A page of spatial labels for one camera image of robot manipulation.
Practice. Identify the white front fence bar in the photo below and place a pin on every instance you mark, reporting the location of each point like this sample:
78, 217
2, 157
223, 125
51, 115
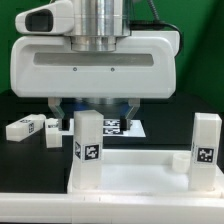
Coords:
71, 209

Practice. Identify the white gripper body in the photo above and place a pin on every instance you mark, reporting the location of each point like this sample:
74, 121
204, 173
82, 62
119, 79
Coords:
92, 49

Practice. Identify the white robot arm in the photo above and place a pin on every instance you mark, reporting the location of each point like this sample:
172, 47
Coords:
93, 50

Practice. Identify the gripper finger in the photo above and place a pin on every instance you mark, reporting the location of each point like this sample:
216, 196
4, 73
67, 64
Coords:
55, 106
125, 121

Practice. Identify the white desk top panel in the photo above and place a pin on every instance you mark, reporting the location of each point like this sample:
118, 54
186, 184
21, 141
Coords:
146, 173

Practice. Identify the white tag sheet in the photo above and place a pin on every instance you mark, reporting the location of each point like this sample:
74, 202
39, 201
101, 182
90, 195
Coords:
111, 128

